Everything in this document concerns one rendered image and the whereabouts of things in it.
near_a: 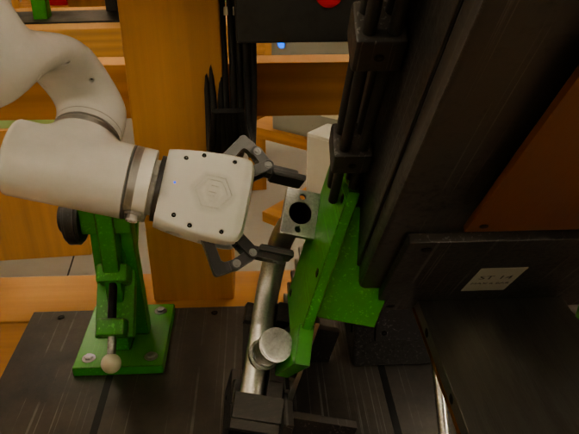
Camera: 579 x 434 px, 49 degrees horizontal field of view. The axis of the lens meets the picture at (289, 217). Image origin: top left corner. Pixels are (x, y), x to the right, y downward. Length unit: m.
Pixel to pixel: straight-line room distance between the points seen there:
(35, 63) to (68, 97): 0.14
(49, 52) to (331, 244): 0.32
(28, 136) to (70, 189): 0.07
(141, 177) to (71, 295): 0.54
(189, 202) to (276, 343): 0.18
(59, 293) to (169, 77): 0.47
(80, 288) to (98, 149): 0.55
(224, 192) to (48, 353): 0.46
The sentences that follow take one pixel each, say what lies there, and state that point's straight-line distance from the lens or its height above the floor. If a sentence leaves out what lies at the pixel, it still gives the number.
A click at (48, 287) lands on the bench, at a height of 0.88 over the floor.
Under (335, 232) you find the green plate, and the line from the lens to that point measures 0.62.
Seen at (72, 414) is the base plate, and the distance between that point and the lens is 0.94.
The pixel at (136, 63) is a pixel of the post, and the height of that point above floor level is 1.30.
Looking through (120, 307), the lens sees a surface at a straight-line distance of 0.94.
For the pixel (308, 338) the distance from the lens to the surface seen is 0.69.
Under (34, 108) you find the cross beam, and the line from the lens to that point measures 1.12.
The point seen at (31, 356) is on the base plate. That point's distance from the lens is 1.05.
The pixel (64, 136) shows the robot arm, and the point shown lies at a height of 1.30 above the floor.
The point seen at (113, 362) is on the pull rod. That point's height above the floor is 0.95.
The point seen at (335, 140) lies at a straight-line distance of 0.55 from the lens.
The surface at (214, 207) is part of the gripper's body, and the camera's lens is 0.69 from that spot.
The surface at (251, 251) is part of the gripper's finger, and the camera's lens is 0.70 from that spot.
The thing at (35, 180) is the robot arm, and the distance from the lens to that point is 0.70.
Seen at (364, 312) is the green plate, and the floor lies 1.12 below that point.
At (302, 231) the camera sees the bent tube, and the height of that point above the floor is 1.19.
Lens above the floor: 1.54
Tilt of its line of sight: 28 degrees down
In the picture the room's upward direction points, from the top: straight up
